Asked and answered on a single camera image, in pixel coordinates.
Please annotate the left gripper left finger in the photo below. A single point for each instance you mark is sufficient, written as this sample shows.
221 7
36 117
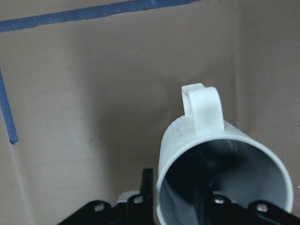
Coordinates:
136 209

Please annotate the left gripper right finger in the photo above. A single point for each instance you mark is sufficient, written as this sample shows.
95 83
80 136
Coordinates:
214 209

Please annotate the white grey mug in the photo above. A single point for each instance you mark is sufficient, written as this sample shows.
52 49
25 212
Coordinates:
201 146

